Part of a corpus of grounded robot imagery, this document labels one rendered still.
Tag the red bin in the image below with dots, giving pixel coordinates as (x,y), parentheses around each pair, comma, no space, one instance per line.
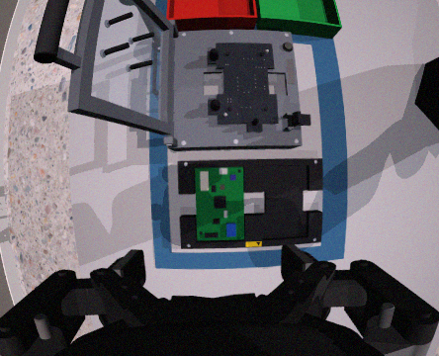
(197,15)

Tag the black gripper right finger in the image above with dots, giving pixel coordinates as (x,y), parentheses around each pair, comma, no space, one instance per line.
(397,321)

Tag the green open bin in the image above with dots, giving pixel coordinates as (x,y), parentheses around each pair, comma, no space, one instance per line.
(313,13)

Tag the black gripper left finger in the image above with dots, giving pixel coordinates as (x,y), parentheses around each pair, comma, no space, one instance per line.
(34,326)

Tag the green circuit board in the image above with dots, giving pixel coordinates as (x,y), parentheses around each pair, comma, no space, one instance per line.
(220,203)

